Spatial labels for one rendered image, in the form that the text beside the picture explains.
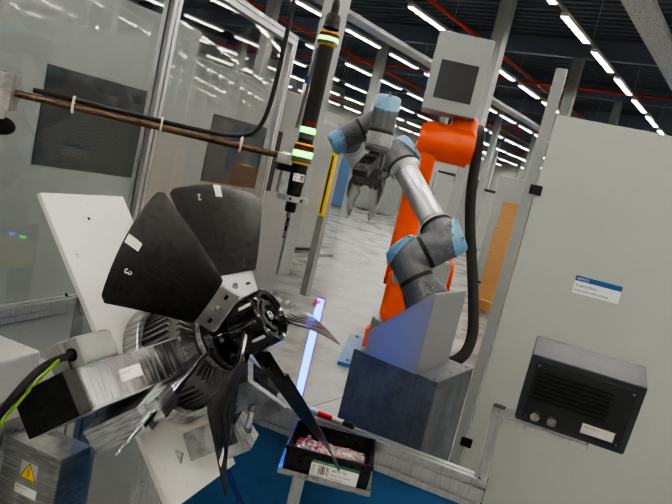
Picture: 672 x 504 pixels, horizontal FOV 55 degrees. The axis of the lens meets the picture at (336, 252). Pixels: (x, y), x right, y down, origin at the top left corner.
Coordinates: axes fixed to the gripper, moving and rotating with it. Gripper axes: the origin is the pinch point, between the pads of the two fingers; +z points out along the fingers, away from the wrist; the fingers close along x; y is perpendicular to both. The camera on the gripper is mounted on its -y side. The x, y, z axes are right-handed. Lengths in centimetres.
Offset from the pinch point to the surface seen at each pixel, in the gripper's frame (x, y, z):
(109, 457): 70, 3, 107
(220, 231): 14, -54, 8
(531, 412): -61, -19, 35
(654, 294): -100, 128, 11
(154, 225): 11, -83, 5
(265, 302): -3, -60, 19
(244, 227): 11, -50, 6
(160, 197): 13, -81, 0
